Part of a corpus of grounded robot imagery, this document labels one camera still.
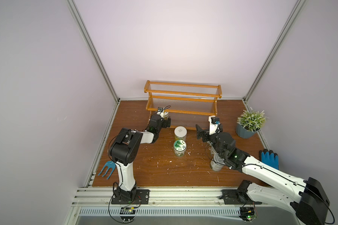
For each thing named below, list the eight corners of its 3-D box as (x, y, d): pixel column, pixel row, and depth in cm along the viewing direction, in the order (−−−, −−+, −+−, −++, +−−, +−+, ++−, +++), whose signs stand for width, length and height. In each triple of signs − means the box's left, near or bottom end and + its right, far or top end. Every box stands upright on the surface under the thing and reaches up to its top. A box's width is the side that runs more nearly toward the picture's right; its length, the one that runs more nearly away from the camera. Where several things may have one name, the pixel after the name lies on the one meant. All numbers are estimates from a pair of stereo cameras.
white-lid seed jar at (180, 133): (174, 144, 95) (174, 137, 88) (174, 133, 100) (174, 126, 93) (186, 144, 95) (187, 137, 87) (185, 133, 100) (186, 126, 93)
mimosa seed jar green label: (173, 156, 89) (173, 151, 83) (173, 145, 94) (173, 139, 88) (186, 156, 89) (187, 151, 83) (185, 145, 94) (186, 139, 88)
